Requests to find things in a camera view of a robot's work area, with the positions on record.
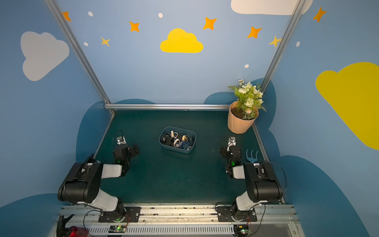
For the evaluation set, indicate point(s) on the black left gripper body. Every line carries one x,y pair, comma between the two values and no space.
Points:
127,150

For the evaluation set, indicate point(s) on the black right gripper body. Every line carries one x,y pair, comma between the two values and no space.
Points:
229,151

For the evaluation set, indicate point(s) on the black rugged digital watch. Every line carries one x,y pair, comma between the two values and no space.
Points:
166,139

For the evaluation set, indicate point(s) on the white strap chain watch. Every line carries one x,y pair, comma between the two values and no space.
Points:
177,143

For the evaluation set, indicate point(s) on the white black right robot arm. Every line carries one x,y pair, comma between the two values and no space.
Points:
262,185

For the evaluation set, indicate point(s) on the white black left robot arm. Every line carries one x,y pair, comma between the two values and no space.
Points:
82,184

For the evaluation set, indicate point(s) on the blue plastic storage box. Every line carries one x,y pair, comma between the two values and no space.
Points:
177,133

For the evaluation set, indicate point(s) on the blue garden fork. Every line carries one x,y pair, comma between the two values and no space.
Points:
252,156

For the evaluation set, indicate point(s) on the terracotta pot with flowers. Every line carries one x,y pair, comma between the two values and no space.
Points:
244,111

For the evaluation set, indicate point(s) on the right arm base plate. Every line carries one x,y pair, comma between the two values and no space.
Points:
237,214

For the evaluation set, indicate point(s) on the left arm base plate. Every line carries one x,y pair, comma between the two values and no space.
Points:
124,214

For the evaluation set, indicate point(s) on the aluminium rail front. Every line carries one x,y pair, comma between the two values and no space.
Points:
185,220

